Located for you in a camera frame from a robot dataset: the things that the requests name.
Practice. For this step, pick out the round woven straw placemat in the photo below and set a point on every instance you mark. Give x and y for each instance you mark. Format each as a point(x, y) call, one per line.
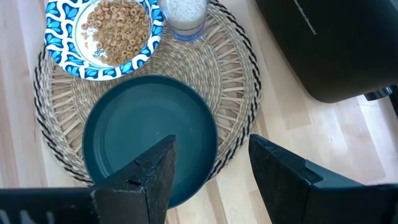
point(192, 62)

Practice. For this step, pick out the black two-slot toaster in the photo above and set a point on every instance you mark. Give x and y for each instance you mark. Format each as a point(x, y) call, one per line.
point(335, 46)

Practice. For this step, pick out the clear glass with white rice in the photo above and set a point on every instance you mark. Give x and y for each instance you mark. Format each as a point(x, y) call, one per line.
point(186, 18)

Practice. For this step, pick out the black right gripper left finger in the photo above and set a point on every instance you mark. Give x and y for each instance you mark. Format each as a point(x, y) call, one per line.
point(140, 193)

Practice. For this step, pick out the blue white patterned paper bowl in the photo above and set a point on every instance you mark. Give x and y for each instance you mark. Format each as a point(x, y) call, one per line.
point(62, 40)

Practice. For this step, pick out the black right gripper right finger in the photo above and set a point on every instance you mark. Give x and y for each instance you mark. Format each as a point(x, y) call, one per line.
point(286, 186)

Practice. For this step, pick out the dark teal plate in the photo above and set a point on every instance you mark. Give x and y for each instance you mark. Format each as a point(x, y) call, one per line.
point(146, 115)

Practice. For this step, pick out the toasted cereal rings heap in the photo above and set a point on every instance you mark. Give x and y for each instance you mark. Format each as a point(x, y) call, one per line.
point(121, 31)

